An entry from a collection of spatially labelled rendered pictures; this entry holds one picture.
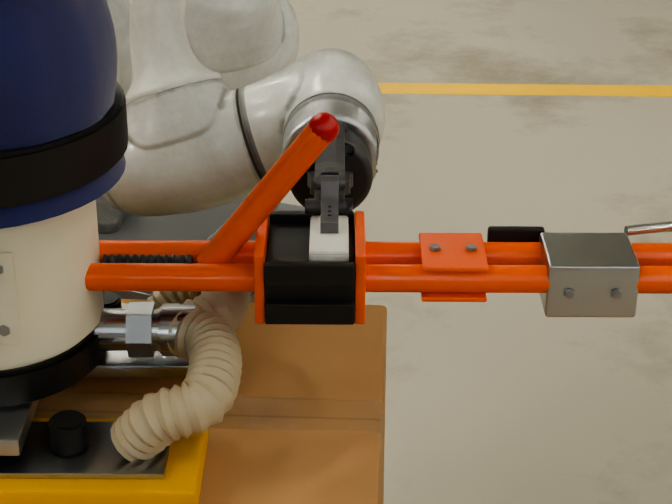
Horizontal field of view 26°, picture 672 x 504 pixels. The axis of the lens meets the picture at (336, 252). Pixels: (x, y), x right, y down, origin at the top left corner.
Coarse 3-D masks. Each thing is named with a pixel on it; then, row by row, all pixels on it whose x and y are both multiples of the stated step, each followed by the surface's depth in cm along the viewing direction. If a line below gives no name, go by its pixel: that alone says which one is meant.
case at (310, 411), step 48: (240, 336) 131; (288, 336) 131; (336, 336) 131; (384, 336) 131; (96, 384) 123; (144, 384) 123; (240, 384) 123; (288, 384) 123; (336, 384) 123; (384, 384) 129; (240, 432) 117; (288, 432) 117; (336, 432) 117; (384, 432) 139; (240, 480) 111; (288, 480) 111; (336, 480) 111
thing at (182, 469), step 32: (64, 416) 109; (32, 448) 109; (64, 448) 108; (96, 448) 109; (192, 448) 110; (0, 480) 106; (32, 480) 106; (64, 480) 106; (96, 480) 106; (128, 480) 106; (160, 480) 106; (192, 480) 106
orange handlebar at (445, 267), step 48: (144, 240) 115; (192, 240) 115; (432, 240) 114; (480, 240) 114; (96, 288) 111; (144, 288) 111; (192, 288) 111; (240, 288) 111; (384, 288) 111; (432, 288) 111; (480, 288) 111; (528, 288) 111
